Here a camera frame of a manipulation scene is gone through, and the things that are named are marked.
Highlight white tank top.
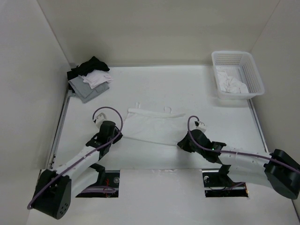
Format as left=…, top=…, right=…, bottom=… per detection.
left=122, top=106, right=187, bottom=146

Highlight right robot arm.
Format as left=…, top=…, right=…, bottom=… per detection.
left=177, top=129, right=300, bottom=200

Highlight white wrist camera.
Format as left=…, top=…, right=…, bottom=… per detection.
left=195, top=121, right=207, bottom=132
left=93, top=112, right=107, bottom=124

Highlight white plastic basket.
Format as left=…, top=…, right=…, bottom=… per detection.
left=211, top=51, right=265, bottom=100

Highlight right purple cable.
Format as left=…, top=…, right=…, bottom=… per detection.
left=187, top=115, right=300, bottom=169

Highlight metal table frame rail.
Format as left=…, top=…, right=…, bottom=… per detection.
left=45, top=62, right=78, bottom=169

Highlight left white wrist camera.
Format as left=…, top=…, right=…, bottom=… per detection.
left=93, top=112, right=107, bottom=124

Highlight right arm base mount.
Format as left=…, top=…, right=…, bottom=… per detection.
left=202, top=165, right=248, bottom=198

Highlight grey folded tank top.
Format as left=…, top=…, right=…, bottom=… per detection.
left=68, top=76, right=109, bottom=104

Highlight black folded tank top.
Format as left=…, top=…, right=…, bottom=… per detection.
left=67, top=56, right=110, bottom=81

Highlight white tank tops in basket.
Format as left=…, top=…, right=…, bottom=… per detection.
left=217, top=67, right=249, bottom=94

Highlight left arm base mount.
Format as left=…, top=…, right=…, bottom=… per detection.
left=76, top=164, right=120, bottom=198

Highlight purple cable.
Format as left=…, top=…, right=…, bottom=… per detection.
left=187, top=115, right=300, bottom=169
left=27, top=106, right=124, bottom=209

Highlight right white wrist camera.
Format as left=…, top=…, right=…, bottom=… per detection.
left=195, top=121, right=207, bottom=132

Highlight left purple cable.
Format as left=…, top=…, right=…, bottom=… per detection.
left=27, top=106, right=124, bottom=209

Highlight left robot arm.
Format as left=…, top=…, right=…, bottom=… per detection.
left=27, top=120, right=122, bottom=219

